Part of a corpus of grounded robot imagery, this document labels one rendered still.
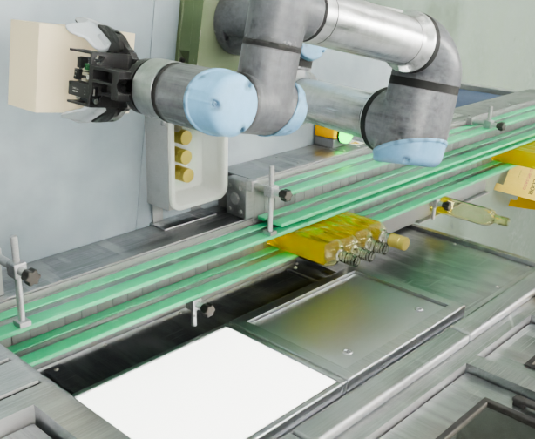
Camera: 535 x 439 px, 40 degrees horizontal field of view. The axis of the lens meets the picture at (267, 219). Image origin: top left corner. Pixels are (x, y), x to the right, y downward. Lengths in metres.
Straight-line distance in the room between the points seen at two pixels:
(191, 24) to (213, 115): 0.86
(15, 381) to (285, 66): 0.48
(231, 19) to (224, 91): 0.82
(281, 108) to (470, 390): 0.87
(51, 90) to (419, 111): 0.57
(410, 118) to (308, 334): 0.63
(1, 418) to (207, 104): 0.39
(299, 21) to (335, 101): 0.47
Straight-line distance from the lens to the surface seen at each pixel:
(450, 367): 1.64
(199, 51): 1.65
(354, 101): 1.34
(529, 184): 5.07
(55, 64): 1.08
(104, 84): 0.99
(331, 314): 1.74
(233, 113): 0.84
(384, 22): 1.08
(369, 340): 1.65
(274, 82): 0.92
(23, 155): 1.52
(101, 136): 1.61
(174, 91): 0.87
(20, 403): 0.83
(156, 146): 1.66
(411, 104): 1.22
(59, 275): 1.51
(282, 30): 0.92
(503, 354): 1.76
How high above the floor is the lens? 2.04
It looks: 39 degrees down
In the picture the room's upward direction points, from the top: 109 degrees clockwise
